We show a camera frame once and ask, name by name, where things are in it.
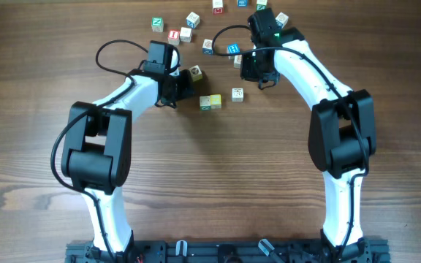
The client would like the brown circle block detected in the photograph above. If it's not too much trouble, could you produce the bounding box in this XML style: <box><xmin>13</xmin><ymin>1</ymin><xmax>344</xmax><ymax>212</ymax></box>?
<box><xmin>189</xmin><ymin>65</ymin><xmax>203</xmax><ymax>82</ymax></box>

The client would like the green z block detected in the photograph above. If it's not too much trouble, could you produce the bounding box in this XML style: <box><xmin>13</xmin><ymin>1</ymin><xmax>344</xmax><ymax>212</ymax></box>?
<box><xmin>256</xmin><ymin>0</ymin><xmax>268</xmax><ymax>11</ymax></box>
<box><xmin>200</xmin><ymin>96</ymin><xmax>211</xmax><ymax>110</ymax></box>

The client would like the plain wood picture block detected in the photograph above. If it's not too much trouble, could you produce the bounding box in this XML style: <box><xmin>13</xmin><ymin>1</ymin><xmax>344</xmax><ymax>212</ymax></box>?
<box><xmin>232</xmin><ymin>88</ymin><xmax>244</xmax><ymax>102</ymax></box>

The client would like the yellow animal block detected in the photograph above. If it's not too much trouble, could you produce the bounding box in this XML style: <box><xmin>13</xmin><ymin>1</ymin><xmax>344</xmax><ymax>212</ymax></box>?
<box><xmin>210</xmin><ymin>94</ymin><xmax>222</xmax><ymax>109</ymax></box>

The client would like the blue L block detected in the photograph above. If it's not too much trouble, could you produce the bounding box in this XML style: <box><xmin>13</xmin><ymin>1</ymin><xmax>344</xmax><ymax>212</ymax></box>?
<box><xmin>202</xmin><ymin>39</ymin><xmax>213</xmax><ymax>55</ymax></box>

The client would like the green V block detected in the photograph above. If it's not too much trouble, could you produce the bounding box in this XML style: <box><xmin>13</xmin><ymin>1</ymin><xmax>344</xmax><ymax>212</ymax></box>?
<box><xmin>212</xmin><ymin>0</ymin><xmax>224</xmax><ymax>15</ymax></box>

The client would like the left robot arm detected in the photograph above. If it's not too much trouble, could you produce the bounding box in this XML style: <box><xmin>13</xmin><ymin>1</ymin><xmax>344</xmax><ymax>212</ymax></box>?
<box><xmin>50</xmin><ymin>41</ymin><xmax>194</xmax><ymax>262</ymax></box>

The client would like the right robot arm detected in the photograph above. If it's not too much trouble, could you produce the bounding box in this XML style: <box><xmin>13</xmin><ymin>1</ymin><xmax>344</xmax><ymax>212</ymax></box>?
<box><xmin>242</xmin><ymin>9</ymin><xmax>376</xmax><ymax>262</ymax></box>

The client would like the yellow K block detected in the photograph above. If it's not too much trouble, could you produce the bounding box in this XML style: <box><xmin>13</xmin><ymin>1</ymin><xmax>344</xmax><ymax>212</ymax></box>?
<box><xmin>233</xmin><ymin>55</ymin><xmax>242</xmax><ymax>69</ymax></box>

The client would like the blue block far right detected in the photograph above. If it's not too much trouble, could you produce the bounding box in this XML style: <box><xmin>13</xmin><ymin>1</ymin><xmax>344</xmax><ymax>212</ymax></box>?
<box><xmin>276</xmin><ymin>12</ymin><xmax>289</xmax><ymax>28</ymax></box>

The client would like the red I block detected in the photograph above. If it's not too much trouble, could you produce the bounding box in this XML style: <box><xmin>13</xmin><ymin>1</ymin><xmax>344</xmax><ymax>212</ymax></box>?
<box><xmin>167</xmin><ymin>30</ymin><xmax>181</xmax><ymax>46</ymax></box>

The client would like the blue striped H block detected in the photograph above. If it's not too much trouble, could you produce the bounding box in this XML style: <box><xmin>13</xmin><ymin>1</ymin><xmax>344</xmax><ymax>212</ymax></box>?
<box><xmin>227</xmin><ymin>43</ymin><xmax>240</xmax><ymax>60</ymax></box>

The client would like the pale pink block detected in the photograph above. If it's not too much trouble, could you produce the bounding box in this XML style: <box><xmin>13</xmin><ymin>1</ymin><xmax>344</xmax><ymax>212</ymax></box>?
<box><xmin>180</xmin><ymin>27</ymin><xmax>192</xmax><ymax>42</ymax></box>

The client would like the teal green N block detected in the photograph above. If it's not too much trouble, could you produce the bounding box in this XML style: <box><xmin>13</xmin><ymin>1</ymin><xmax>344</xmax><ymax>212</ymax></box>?
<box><xmin>151</xmin><ymin>18</ymin><xmax>164</xmax><ymax>33</ymax></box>

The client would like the blue white back block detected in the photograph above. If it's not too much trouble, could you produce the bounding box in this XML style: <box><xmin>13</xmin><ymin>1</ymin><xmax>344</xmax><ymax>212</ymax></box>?
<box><xmin>186</xmin><ymin>12</ymin><xmax>200</xmax><ymax>28</ymax></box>

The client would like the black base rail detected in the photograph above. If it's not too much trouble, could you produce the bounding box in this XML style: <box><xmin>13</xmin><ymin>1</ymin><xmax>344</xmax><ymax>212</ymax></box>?
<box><xmin>64</xmin><ymin>238</ymin><xmax>391</xmax><ymax>263</ymax></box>

